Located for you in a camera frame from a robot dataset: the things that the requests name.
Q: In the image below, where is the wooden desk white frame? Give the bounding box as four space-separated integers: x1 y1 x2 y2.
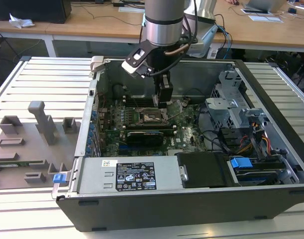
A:
46 0 304 54
0 19 54 58

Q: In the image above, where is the metal socket cover frame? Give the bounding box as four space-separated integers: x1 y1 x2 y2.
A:
168 99 185 120

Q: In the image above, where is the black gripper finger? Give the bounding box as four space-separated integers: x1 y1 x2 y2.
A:
158 73 174 109

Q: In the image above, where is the black box on desk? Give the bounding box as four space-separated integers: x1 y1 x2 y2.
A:
0 0 72 24

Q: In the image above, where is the green motherboard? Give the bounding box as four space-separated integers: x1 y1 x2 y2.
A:
97 96 210 158

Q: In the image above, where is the black and grey PC case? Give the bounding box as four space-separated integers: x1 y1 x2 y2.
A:
51 56 304 233

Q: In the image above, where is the black plastic drive cover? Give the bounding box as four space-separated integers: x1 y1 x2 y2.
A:
175 152 242 189

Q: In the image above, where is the thin metal locking lever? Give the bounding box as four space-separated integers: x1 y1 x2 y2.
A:
131 95 143 117

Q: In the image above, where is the CPU socket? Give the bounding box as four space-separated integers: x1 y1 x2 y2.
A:
138 106 171 125

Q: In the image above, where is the hard disk in blue carrier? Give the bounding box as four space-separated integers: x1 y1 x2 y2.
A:
227 155 301 186

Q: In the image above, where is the black RAM slot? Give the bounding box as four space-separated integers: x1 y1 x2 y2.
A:
120 130 178 134
120 132 178 136
123 103 170 108
123 98 170 102
120 127 178 131
123 95 170 99
123 101 170 105
120 124 178 128

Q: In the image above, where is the grey power supply unit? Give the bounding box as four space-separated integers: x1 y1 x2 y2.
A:
78 156 184 195

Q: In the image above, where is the silver metal drive cage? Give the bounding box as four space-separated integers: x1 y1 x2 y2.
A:
205 69 269 130

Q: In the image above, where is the grey parts rack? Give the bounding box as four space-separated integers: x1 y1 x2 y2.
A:
0 101 83 191

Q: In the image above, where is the green RAM stick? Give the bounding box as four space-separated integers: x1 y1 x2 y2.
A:
0 160 44 168

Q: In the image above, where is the grey laptop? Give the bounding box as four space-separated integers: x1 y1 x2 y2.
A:
243 0 287 14

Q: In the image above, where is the crumpled white paper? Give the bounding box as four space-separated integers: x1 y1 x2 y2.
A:
8 12 35 28

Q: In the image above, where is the black graphics card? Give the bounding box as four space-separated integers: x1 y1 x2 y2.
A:
126 130 165 148

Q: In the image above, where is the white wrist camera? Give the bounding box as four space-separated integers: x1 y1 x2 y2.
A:
121 41 154 78

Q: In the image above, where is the blue plastic latch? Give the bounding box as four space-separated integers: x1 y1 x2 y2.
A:
53 173 69 185

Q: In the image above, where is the coloured wire bundle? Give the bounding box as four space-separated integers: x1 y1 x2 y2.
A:
237 120 271 156

